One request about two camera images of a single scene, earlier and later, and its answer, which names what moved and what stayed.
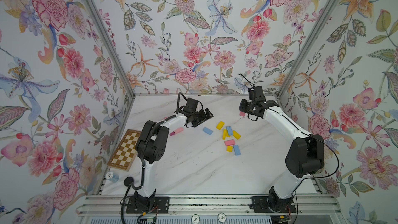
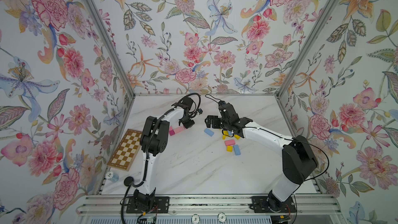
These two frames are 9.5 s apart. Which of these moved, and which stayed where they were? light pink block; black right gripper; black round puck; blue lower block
Moved: black right gripper
Stayed: blue lower block; black round puck; light pink block
